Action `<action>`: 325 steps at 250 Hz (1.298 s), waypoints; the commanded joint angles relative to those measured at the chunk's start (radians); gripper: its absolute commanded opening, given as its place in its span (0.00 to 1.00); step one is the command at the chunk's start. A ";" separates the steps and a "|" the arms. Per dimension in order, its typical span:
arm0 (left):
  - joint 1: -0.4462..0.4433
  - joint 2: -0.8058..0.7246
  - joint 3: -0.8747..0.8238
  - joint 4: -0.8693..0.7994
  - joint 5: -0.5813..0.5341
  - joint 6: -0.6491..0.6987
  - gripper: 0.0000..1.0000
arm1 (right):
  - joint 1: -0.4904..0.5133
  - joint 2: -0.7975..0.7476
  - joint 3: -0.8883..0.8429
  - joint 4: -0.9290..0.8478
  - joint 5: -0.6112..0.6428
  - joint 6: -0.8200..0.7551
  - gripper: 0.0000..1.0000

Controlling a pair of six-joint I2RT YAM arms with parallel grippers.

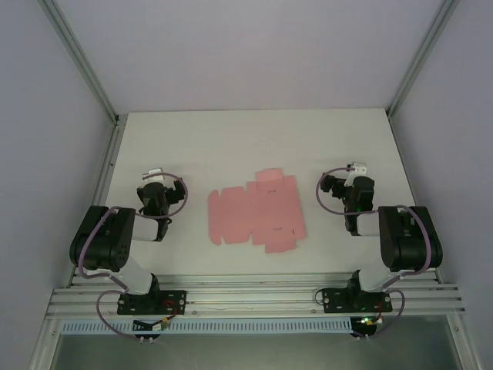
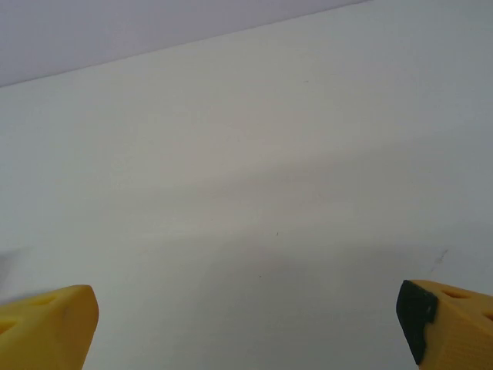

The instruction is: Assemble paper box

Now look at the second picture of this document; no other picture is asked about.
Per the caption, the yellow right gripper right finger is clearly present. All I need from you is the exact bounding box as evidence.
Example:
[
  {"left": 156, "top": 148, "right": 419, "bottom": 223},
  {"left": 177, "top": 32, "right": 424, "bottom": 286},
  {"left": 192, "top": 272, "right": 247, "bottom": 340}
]
[{"left": 396, "top": 279, "right": 493, "bottom": 370}]

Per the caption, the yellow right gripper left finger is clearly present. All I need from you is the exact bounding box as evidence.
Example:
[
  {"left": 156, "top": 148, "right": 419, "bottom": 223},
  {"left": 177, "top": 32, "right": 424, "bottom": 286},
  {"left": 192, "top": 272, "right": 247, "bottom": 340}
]
[{"left": 0, "top": 284, "right": 100, "bottom": 370}]

